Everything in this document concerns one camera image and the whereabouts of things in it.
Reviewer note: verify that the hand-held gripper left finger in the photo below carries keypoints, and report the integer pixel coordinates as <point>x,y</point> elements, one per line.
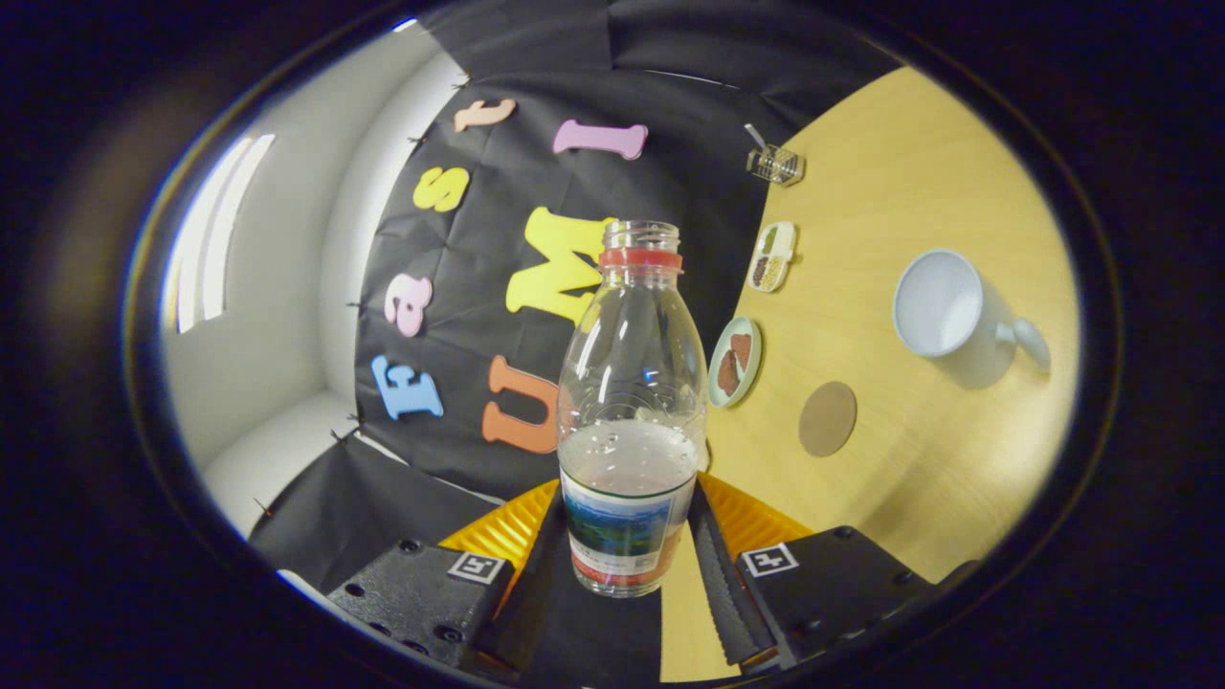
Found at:
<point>528,598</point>

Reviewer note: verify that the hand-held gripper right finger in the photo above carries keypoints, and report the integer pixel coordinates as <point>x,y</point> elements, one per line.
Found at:
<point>723,588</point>

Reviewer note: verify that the clear plastic juice bottle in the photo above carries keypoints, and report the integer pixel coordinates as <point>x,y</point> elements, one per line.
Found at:
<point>627,536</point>

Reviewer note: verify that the round brown coaster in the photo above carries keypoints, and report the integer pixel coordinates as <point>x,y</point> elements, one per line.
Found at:
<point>828,419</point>

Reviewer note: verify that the white cup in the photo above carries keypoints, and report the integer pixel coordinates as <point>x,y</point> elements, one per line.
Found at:
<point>976,330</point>

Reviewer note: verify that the brown meat slice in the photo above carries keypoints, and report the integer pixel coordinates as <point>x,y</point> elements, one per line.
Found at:
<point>742,349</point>
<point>729,375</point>

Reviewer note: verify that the pale green plate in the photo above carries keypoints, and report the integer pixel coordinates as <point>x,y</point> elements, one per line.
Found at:
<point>753,368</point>

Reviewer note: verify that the wooden table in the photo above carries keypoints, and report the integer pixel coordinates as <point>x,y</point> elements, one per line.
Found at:
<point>919,459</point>

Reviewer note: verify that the white divided dish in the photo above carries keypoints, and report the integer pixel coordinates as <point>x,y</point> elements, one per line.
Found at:
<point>771,256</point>

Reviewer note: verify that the small glass jar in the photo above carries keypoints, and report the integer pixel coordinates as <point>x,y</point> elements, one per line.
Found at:
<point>777,166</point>

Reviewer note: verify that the long ceiling light panel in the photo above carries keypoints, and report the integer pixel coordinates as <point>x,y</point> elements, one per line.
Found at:
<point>215,239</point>

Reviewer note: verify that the small ceiling light panel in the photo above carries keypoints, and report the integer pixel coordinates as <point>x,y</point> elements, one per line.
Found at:
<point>405,24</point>

